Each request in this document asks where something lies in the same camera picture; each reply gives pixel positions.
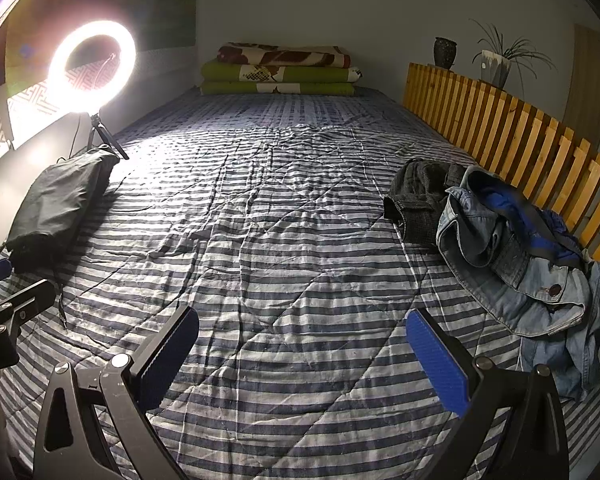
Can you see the dark ceramic vase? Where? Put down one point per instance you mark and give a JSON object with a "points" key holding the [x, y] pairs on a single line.
{"points": [[445, 51]]}

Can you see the light blue denim jacket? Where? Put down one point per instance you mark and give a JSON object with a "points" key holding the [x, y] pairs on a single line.
{"points": [[555, 310]]}

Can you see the dark grey knit garment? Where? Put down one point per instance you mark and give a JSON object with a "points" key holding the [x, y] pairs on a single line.
{"points": [[417, 196]]}

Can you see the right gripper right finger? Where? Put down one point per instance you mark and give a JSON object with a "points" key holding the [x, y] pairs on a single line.
{"points": [[533, 443]]}

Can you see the dark grey pillow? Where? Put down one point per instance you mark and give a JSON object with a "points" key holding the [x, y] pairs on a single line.
{"points": [[50, 215]]}

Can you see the blue pinstriped garment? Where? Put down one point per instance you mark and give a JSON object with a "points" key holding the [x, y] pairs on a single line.
{"points": [[540, 232]]}

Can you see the potted spider plant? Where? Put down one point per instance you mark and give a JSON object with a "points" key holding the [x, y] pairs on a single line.
{"points": [[497, 59]]}

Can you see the red floral folded blanket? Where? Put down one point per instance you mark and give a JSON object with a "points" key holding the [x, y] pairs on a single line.
{"points": [[267, 55]]}

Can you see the wooden door panel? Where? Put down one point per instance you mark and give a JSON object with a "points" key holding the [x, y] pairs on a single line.
{"points": [[582, 110]]}

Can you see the black ring light tripod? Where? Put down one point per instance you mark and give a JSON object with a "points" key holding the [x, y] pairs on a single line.
{"points": [[99, 129]]}

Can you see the glowing ring light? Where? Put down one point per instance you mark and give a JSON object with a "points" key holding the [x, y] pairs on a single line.
{"points": [[90, 67]]}

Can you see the striped blue white bedspread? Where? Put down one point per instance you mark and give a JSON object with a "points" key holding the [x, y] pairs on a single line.
{"points": [[265, 215]]}

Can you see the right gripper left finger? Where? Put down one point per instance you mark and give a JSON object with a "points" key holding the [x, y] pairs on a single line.
{"points": [[70, 443]]}

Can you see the green folded blanket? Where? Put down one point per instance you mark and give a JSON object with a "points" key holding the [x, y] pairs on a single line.
{"points": [[226, 78]]}

